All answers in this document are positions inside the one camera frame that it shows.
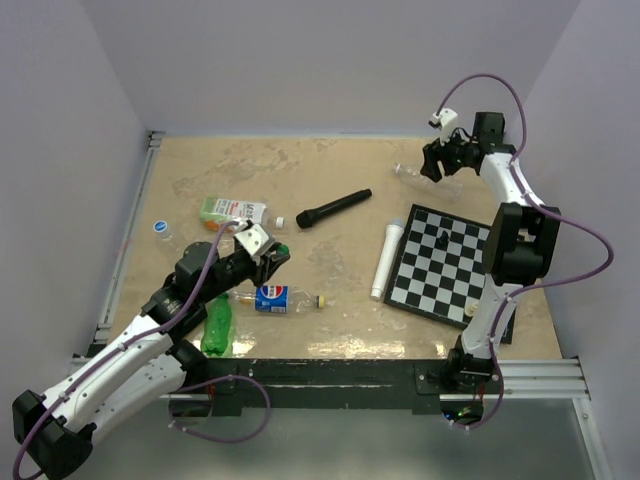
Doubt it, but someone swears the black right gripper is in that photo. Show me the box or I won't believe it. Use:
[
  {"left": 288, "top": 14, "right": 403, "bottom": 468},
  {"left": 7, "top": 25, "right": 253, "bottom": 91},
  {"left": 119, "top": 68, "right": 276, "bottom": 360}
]
[{"left": 421, "top": 124, "right": 477, "bottom": 183}]

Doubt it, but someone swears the clear plastic bottle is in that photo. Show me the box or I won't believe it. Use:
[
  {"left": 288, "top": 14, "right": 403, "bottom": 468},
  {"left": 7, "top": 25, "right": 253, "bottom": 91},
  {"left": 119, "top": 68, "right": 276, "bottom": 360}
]
[{"left": 391, "top": 163, "right": 462, "bottom": 202}]

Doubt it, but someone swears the Pepsi bottle blue label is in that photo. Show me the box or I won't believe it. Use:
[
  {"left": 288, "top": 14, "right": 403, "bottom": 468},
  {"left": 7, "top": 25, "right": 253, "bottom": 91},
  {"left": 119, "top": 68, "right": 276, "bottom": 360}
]
[{"left": 234, "top": 284, "right": 329, "bottom": 316}]

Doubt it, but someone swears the clear bottle blue cap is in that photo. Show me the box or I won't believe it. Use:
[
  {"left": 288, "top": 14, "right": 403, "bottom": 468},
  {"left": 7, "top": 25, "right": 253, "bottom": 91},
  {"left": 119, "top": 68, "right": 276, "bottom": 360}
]
[{"left": 153, "top": 220, "right": 188, "bottom": 258}]

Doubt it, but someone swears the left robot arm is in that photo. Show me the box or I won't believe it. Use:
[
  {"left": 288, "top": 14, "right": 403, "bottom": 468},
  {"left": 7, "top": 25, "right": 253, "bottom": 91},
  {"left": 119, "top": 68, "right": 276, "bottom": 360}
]
[{"left": 12, "top": 241, "right": 290, "bottom": 479}]

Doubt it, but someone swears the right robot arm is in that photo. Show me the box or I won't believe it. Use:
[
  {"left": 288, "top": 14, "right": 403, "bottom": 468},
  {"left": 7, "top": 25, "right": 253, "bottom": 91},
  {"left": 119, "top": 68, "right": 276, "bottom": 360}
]
[{"left": 420, "top": 108, "right": 559, "bottom": 393}]

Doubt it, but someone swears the clear bottle green label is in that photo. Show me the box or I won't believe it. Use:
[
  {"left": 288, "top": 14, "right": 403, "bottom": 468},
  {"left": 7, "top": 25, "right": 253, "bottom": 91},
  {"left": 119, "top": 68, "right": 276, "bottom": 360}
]
[{"left": 199, "top": 197, "right": 286, "bottom": 231}]

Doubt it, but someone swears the green plastic bottle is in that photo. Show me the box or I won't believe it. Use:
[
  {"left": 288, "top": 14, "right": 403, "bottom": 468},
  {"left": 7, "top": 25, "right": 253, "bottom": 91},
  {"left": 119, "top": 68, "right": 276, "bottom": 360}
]
[{"left": 200, "top": 293, "right": 234, "bottom": 358}]

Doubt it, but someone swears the black microphone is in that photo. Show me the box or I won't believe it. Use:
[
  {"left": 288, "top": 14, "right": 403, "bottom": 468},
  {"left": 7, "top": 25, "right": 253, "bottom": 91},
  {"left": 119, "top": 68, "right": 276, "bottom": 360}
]
[{"left": 296, "top": 189, "right": 372, "bottom": 229}]

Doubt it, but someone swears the black chess piece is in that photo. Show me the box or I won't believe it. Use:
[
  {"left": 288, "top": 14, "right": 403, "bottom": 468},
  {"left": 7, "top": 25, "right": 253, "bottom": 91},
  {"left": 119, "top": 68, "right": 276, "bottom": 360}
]
[{"left": 435, "top": 231, "right": 449, "bottom": 249}]

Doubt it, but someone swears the white microphone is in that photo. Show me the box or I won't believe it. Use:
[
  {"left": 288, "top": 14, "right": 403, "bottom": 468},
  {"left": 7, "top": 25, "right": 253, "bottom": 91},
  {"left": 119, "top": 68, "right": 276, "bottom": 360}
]
[{"left": 370, "top": 219, "right": 404, "bottom": 301}]

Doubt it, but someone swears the black white chessboard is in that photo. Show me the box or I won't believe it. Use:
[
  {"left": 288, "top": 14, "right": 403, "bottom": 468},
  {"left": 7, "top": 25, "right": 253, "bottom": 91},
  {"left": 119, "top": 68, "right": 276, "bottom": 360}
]
[{"left": 383, "top": 204, "right": 490, "bottom": 330}]

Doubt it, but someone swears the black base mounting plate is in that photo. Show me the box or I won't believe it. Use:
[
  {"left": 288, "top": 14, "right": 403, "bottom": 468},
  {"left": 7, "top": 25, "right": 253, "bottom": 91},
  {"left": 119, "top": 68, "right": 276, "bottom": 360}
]
[{"left": 178, "top": 358, "right": 499, "bottom": 416}]

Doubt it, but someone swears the cream chess piece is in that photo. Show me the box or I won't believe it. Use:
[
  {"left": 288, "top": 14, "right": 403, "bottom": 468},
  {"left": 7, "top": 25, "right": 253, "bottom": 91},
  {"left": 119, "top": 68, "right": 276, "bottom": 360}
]
[{"left": 464, "top": 302, "right": 478, "bottom": 317}]

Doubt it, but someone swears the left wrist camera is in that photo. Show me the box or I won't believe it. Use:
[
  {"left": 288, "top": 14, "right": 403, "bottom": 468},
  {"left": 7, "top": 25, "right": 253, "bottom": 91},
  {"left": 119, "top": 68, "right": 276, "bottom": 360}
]
[{"left": 234, "top": 224, "right": 275, "bottom": 264}]

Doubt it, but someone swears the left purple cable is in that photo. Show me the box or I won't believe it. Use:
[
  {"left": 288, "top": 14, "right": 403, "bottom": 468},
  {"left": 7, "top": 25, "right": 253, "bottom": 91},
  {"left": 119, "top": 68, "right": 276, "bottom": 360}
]
[{"left": 12, "top": 219, "right": 274, "bottom": 479}]

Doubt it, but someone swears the purple cable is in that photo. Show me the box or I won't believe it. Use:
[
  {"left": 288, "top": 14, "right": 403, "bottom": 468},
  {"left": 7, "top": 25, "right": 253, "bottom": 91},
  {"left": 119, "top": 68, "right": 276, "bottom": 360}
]
[
  {"left": 434, "top": 73, "right": 616, "bottom": 431},
  {"left": 12, "top": 219, "right": 274, "bottom": 479}
]

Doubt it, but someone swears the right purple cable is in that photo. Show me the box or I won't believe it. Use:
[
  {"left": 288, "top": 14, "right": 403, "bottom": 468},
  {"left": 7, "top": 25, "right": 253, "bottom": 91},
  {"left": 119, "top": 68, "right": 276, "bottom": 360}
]
[{"left": 434, "top": 73, "right": 616, "bottom": 431}]

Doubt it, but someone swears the aluminium table frame rail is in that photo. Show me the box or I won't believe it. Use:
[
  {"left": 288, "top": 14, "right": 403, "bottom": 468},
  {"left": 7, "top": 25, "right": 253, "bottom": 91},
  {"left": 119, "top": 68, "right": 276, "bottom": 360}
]
[{"left": 69, "top": 131, "right": 166, "bottom": 372}]

